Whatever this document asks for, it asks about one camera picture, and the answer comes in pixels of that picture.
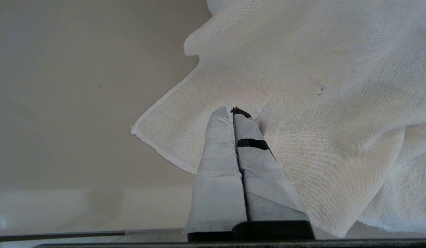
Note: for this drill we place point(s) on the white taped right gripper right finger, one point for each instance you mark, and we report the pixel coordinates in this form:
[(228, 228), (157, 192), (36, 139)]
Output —
[(268, 193)]

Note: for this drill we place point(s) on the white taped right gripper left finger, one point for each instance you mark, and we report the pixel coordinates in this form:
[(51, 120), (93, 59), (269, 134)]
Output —
[(216, 179)]

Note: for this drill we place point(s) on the white woven cloth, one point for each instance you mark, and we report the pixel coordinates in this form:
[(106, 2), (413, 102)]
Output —
[(337, 69)]

